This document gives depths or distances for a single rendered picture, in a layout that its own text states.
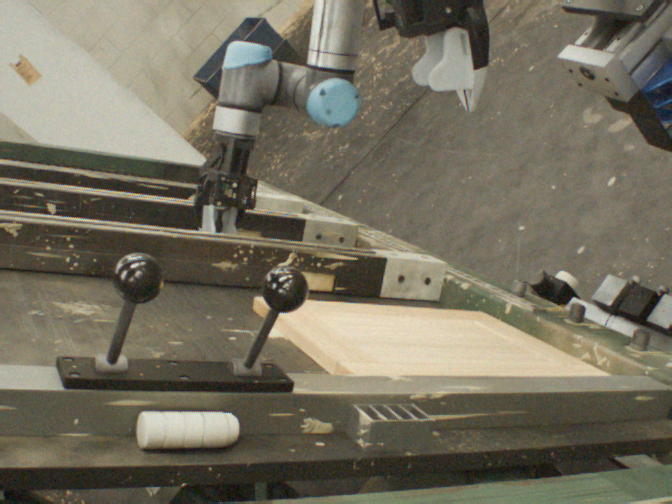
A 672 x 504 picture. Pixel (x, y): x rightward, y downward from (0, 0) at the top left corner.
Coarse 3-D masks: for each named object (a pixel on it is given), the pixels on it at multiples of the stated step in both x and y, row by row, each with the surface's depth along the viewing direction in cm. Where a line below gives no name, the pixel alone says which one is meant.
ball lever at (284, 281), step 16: (272, 272) 62; (288, 272) 61; (272, 288) 61; (288, 288) 61; (304, 288) 61; (272, 304) 61; (288, 304) 61; (272, 320) 64; (256, 336) 65; (256, 352) 66; (240, 368) 67; (256, 368) 68
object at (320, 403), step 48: (0, 384) 57; (48, 384) 59; (336, 384) 73; (384, 384) 75; (432, 384) 78; (480, 384) 81; (528, 384) 84; (576, 384) 88; (624, 384) 92; (0, 432) 57; (48, 432) 59; (96, 432) 61; (240, 432) 67; (288, 432) 69; (336, 432) 71
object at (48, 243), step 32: (0, 224) 102; (32, 224) 104; (64, 224) 106; (96, 224) 112; (128, 224) 115; (0, 256) 103; (32, 256) 105; (64, 256) 107; (96, 256) 109; (160, 256) 113; (192, 256) 116; (224, 256) 118; (256, 256) 120; (288, 256) 123; (320, 256) 126; (352, 256) 128; (384, 256) 132; (416, 256) 138; (352, 288) 130; (384, 288) 133; (416, 288) 136
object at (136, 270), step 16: (128, 256) 56; (144, 256) 56; (128, 272) 55; (144, 272) 55; (160, 272) 56; (128, 288) 55; (144, 288) 55; (160, 288) 56; (128, 304) 58; (128, 320) 59; (112, 352) 61; (96, 368) 61; (112, 368) 62
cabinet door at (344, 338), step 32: (288, 320) 100; (320, 320) 103; (352, 320) 108; (384, 320) 111; (416, 320) 115; (448, 320) 118; (480, 320) 122; (320, 352) 90; (352, 352) 91; (384, 352) 95; (416, 352) 98; (448, 352) 101; (480, 352) 103; (512, 352) 107; (544, 352) 109
